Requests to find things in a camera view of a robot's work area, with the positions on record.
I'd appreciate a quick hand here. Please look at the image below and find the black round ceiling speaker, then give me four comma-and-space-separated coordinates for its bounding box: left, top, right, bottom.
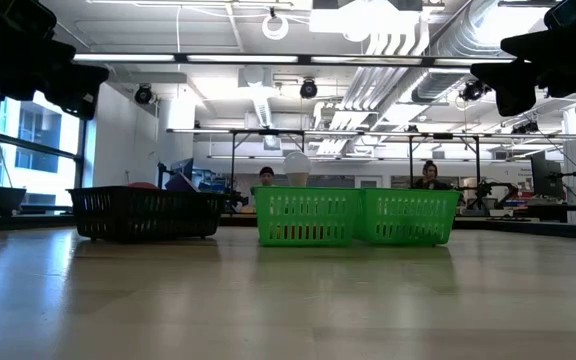
133, 83, 154, 106
299, 78, 319, 100

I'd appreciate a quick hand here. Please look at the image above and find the large glass window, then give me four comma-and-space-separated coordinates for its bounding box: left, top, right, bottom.
0, 92, 87, 214

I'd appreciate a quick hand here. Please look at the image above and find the black monitor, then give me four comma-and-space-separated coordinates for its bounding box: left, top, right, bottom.
530, 151, 564, 199

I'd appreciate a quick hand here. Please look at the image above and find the black plastic basket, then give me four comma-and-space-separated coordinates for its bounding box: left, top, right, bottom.
66, 185, 228, 245

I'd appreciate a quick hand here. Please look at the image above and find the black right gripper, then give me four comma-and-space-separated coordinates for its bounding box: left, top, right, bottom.
469, 0, 576, 118

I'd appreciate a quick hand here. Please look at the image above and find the long ceiling light strip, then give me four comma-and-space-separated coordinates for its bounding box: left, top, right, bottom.
70, 51, 517, 70

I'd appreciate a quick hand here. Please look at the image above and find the white ring lamp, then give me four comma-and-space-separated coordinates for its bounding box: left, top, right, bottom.
261, 13, 290, 42

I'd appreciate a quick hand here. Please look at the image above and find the white bulb lamp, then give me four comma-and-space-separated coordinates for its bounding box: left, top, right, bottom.
282, 151, 313, 188

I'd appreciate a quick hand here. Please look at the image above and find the green plastic basket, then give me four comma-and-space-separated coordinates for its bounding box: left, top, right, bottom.
355, 187, 463, 247
251, 185, 363, 248

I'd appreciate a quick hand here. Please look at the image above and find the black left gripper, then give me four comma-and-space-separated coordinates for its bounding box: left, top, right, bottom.
0, 0, 111, 122

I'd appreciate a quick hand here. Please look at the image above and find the black background rig frame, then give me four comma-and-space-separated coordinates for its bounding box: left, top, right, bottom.
166, 128, 484, 194

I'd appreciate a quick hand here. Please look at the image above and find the person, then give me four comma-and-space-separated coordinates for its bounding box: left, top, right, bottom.
410, 159, 453, 191
257, 165, 277, 188

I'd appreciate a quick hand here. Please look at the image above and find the dark background monitor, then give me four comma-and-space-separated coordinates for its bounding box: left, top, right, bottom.
170, 158, 194, 176

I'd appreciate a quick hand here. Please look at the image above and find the silver round air duct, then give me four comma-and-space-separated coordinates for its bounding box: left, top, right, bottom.
382, 0, 554, 106

